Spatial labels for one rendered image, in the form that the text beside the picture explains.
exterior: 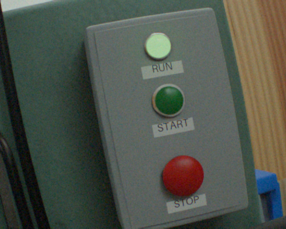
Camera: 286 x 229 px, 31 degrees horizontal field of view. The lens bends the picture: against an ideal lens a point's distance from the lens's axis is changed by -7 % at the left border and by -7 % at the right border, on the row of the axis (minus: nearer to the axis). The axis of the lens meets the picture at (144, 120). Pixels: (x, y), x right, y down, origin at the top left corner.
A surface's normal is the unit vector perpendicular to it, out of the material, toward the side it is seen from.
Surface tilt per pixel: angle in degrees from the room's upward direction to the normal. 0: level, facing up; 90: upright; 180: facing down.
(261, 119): 87
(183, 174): 90
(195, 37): 90
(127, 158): 90
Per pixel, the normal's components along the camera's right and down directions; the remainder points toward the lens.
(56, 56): 0.13, 0.03
